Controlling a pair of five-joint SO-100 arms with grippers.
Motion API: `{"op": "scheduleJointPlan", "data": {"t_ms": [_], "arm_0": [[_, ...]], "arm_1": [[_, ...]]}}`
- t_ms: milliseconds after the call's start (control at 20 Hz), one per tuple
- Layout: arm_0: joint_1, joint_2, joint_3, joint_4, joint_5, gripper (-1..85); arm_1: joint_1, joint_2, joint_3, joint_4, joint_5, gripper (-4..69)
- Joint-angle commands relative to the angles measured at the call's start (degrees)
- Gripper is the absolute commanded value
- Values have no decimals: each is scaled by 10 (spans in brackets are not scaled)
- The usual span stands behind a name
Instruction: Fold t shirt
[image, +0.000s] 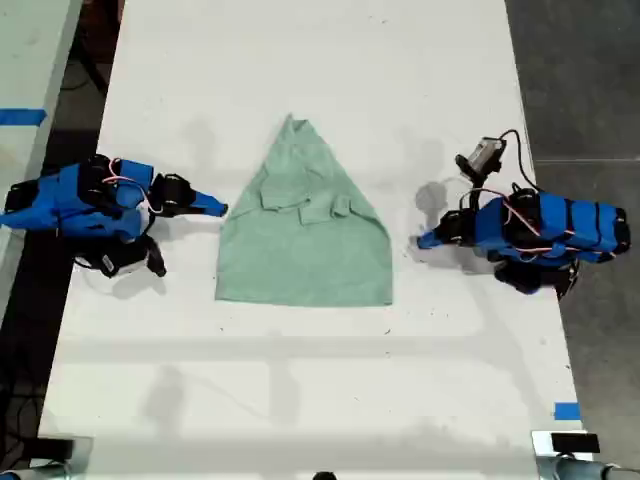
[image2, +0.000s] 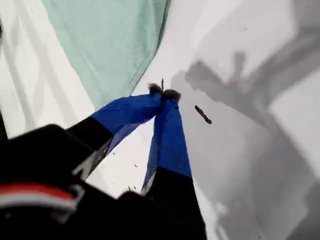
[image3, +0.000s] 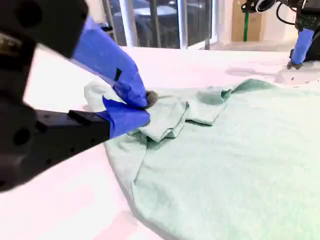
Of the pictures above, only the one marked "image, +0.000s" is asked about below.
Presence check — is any silver metal table bracket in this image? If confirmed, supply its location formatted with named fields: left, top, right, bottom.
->
left=29, top=435, right=96, bottom=480
left=530, top=429, right=604, bottom=480

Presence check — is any short blue tape strip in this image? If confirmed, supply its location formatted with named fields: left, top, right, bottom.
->
left=553, top=401, right=583, bottom=422

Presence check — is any pale green T-shirt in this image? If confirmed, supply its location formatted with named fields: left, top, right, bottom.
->
left=214, top=113, right=397, bottom=308

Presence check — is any grey metal tube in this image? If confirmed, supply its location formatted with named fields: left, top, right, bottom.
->
left=553, top=453, right=640, bottom=480
left=0, top=462, right=69, bottom=480

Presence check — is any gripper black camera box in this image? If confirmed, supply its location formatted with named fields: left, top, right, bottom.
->
left=454, top=135, right=508, bottom=184
left=97, top=234, right=168, bottom=280

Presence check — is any white side table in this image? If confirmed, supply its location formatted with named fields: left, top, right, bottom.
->
left=0, top=0, right=84, bottom=317

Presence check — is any black floor cable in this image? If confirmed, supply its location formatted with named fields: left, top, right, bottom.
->
left=60, top=58, right=102, bottom=92

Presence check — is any long blue tape strip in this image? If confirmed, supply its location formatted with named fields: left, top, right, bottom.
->
left=0, top=107, right=49, bottom=127

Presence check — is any small black box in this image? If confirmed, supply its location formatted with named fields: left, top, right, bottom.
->
left=550, top=432, right=601, bottom=454
left=33, top=437, right=76, bottom=459

